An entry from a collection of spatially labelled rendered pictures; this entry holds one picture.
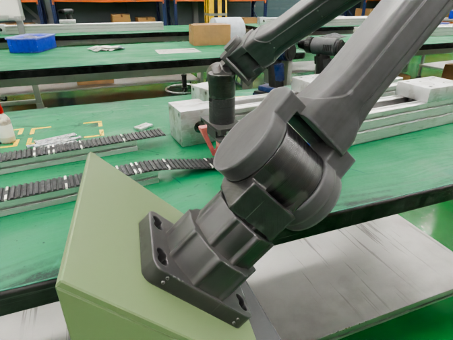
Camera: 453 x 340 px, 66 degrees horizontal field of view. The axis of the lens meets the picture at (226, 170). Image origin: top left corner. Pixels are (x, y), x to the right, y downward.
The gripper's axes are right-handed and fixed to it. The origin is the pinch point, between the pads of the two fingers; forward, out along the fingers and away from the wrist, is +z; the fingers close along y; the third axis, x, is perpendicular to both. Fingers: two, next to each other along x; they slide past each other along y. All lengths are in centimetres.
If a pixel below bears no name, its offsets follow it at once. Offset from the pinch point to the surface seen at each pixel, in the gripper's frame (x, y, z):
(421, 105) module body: -60, -4, -6
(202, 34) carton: -79, 203, -5
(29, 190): 39.6, -1.0, -1.8
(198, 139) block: 0.3, 14.0, 0.3
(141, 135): 14.2, 18.1, -1.5
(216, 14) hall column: -243, 539, 0
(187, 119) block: 3.0, 14.1, -5.5
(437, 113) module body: -68, -4, -3
